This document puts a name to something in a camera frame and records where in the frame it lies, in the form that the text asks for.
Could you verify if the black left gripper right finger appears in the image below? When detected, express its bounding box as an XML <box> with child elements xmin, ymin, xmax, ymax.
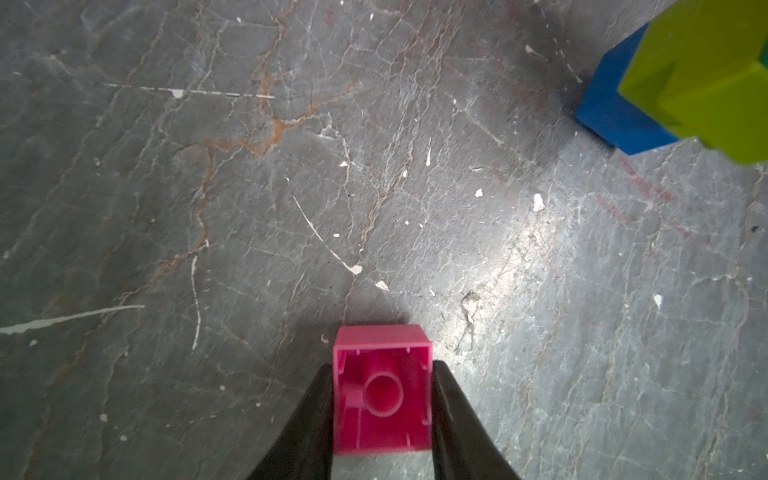
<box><xmin>431</xmin><ymin>360</ymin><xmax>519</xmax><ymax>480</ymax></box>

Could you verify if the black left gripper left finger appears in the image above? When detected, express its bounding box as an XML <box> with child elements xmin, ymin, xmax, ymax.
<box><xmin>247</xmin><ymin>364</ymin><xmax>334</xmax><ymax>480</ymax></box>

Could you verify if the magenta lego brick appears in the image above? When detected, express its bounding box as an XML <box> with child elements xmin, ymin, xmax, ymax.
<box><xmin>333</xmin><ymin>324</ymin><xmax>433</xmax><ymax>456</ymax></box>

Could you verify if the blue lego brick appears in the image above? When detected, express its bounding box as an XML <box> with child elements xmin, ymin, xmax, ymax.
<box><xmin>574</xmin><ymin>23</ymin><xmax>679</xmax><ymax>155</ymax></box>

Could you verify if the light green lego brick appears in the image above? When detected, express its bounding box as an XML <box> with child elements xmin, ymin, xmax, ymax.
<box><xmin>618</xmin><ymin>0</ymin><xmax>767</xmax><ymax>164</ymax></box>

